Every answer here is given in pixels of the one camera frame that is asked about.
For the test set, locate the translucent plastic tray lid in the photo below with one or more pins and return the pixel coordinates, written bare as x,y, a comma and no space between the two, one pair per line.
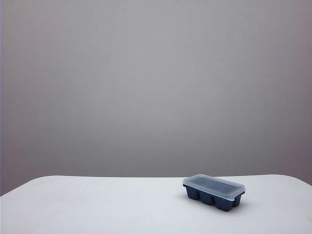
214,184

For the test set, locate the dark blue ice cube tray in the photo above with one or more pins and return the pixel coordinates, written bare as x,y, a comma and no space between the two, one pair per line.
207,199

